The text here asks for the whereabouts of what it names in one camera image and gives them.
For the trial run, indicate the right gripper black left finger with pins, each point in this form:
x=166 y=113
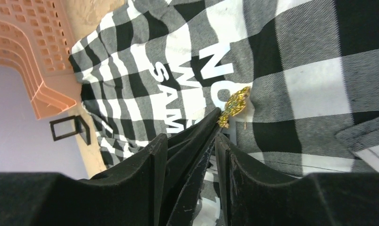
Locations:
x=128 y=194

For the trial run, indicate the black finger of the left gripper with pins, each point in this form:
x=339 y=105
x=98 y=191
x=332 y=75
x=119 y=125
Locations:
x=189 y=153

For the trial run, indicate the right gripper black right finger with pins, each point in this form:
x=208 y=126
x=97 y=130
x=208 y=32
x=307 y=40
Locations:
x=253 y=194

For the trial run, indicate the gold glitter brooch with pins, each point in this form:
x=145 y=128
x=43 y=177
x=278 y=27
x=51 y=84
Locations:
x=235 y=105

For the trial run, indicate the black white plaid shirt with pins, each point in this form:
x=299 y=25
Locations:
x=312 y=66

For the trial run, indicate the orange plastic file organizer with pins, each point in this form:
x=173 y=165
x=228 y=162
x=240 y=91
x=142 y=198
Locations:
x=36 y=41

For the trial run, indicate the small black frame stand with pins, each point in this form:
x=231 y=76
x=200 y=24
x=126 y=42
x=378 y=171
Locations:
x=70 y=126

